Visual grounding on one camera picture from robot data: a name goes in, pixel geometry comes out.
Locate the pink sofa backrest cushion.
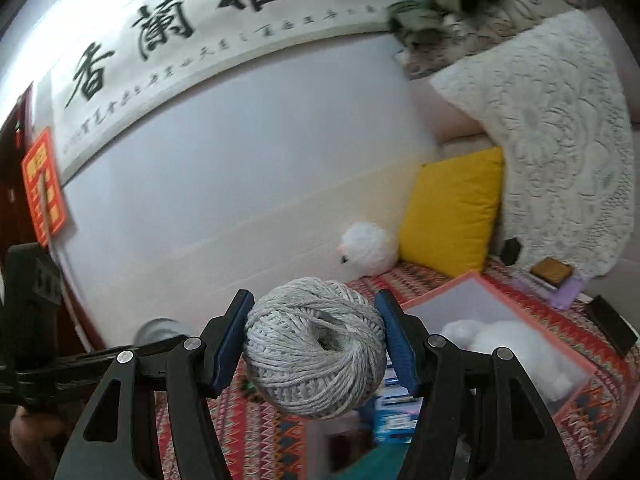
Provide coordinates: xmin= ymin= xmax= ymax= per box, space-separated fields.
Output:
xmin=406 ymin=77 xmax=640 ymax=162

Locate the salmon pink storage box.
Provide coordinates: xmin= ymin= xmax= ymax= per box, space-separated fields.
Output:
xmin=334 ymin=289 xmax=577 ymax=479

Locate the white lace cloth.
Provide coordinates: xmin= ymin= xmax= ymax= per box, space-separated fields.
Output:
xmin=432 ymin=10 xmax=636 ymax=278

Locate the patterned red bedspread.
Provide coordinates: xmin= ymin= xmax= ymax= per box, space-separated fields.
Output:
xmin=154 ymin=253 xmax=640 ymax=480

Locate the floral quilt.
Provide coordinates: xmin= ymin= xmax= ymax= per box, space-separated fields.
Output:
xmin=395 ymin=0 xmax=600 ymax=79

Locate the yellow cushion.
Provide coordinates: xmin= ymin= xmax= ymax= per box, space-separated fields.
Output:
xmin=398 ymin=148 xmax=504 ymax=278

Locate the round white fluffy plush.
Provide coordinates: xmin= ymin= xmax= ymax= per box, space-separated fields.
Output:
xmin=337 ymin=221 xmax=399 ymax=276

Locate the calligraphy scroll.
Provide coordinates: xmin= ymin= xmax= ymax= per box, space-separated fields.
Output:
xmin=50 ymin=0 xmax=395 ymax=180

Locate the purple card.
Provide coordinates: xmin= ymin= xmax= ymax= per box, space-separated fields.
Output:
xmin=549 ymin=276 xmax=586 ymax=311

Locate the green clothes pile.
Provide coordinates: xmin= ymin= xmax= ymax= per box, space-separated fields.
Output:
xmin=387 ymin=0 xmax=499 ymax=50

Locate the large white plush toy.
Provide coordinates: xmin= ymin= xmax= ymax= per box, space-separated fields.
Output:
xmin=440 ymin=320 xmax=574 ymax=402

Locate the red paper sign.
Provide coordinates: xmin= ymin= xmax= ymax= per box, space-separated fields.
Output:
xmin=22 ymin=127 xmax=66 ymax=247

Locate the brown wooden block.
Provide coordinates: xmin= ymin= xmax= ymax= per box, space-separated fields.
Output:
xmin=529 ymin=258 xmax=574 ymax=287

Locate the grey yarn ball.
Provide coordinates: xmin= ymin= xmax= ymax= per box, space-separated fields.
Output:
xmin=243 ymin=276 xmax=387 ymax=419

